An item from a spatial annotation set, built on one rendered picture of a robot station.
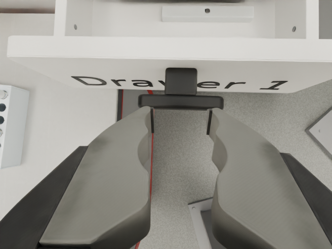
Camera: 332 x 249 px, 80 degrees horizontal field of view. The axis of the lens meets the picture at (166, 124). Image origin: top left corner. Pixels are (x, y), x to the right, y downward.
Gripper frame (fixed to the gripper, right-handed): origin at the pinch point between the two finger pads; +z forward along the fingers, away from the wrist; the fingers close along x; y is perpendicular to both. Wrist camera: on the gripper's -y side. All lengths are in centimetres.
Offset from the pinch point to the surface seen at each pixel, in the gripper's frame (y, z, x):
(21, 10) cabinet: -3.7, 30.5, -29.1
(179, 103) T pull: 1.9, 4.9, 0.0
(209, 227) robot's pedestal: 77, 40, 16
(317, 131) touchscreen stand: 52, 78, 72
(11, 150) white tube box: 14.2, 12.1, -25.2
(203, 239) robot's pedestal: 99, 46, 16
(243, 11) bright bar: -4.3, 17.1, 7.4
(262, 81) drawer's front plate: 1.7, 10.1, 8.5
